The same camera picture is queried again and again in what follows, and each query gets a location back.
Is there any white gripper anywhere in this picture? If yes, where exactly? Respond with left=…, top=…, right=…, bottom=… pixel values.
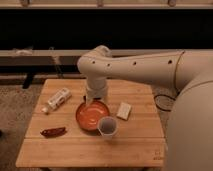
left=86, top=86, right=108, bottom=104

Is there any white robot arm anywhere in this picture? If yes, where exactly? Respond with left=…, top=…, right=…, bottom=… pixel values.
left=77, top=46, right=213, bottom=171

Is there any white ceramic cup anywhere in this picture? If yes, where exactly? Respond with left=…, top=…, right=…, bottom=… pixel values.
left=97, top=116, right=117, bottom=139

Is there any orange round bowl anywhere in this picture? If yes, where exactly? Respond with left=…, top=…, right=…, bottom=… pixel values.
left=75, top=100, right=110, bottom=131

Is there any white plastic bottle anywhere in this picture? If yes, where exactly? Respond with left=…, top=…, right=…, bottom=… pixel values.
left=42, top=88, right=72, bottom=114

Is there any dark red chili pepper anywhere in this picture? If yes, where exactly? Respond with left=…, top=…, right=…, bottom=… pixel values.
left=40, top=127, right=66, bottom=137

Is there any black metal stand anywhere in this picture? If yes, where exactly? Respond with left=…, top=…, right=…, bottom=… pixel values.
left=22, top=72, right=35, bottom=89

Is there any black power cable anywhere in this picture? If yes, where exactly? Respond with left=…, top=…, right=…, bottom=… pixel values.
left=153, top=94, right=177, bottom=113

